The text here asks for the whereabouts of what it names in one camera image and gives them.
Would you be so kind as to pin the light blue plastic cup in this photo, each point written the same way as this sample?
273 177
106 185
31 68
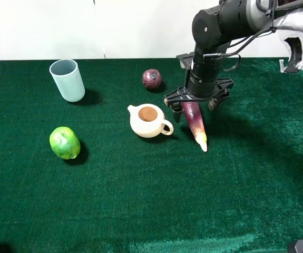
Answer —
67 78

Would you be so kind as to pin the green lime fruit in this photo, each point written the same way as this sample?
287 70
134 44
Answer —
65 143

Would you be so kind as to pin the green velvet table cloth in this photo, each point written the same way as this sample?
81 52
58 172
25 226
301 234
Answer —
124 193

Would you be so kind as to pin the cream ceramic teapot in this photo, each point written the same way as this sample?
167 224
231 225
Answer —
148 121

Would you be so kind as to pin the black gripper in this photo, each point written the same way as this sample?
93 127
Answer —
219 93

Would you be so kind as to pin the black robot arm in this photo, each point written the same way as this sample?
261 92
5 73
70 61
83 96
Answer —
213 31

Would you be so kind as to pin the purple eggplant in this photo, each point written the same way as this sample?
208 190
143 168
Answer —
194 119

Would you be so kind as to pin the dark purple round fruit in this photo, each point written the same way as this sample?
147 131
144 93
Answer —
151 79

